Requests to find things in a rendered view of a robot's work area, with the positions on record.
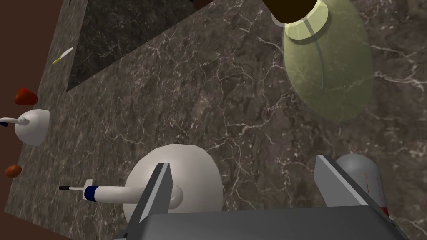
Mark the grey bottle with red lines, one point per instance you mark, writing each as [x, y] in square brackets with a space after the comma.
[362, 170]

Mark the orange round fruit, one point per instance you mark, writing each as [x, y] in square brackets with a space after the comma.
[13, 171]

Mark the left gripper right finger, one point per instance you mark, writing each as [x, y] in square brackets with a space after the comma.
[337, 190]

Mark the red strawberry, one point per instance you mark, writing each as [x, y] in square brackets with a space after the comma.
[26, 97]

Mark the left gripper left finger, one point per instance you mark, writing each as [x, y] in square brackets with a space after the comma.
[159, 193]

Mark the large white round teapot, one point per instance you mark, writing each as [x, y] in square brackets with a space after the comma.
[196, 173]

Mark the pale green vase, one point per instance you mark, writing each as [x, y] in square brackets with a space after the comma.
[337, 76]

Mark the small white round teapot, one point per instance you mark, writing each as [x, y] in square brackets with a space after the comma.
[35, 125]

